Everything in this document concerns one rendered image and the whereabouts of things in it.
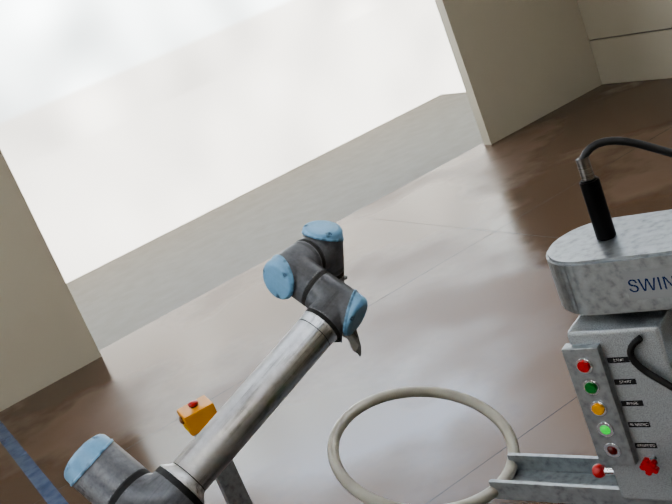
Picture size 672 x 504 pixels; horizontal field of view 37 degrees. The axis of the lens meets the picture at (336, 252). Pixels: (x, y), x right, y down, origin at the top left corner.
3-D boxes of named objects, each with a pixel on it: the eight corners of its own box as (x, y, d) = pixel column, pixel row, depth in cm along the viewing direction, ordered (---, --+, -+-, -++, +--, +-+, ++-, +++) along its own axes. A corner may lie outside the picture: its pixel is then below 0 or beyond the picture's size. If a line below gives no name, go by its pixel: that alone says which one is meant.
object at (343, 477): (548, 428, 266) (549, 419, 265) (468, 549, 230) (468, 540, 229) (386, 373, 289) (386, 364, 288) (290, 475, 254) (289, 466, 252)
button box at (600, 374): (640, 458, 211) (601, 340, 203) (636, 466, 209) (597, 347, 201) (604, 457, 216) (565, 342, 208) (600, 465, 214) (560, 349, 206)
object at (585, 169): (619, 232, 204) (594, 152, 199) (613, 240, 201) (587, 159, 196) (601, 234, 206) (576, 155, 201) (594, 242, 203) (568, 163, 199)
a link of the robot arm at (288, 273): (303, 283, 210) (337, 258, 219) (261, 254, 214) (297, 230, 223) (294, 315, 216) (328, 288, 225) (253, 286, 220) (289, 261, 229)
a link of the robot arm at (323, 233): (291, 229, 224) (318, 211, 231) (294, 277, 230) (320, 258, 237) (325, 240, 219) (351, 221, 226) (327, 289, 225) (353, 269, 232)
